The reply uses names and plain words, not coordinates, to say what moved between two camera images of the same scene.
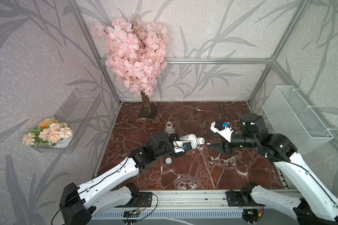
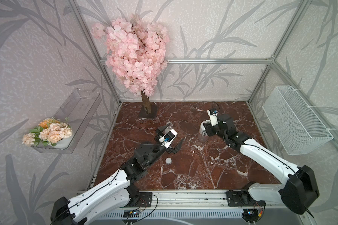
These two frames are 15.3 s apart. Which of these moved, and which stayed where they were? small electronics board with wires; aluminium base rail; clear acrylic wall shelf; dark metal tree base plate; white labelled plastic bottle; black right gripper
Moved: white labelled plastic bottle; black right gripper
Stayed: aluminium base rail; dark metal tree base plate; small electronics board with wires; clear acrylic wall shelf
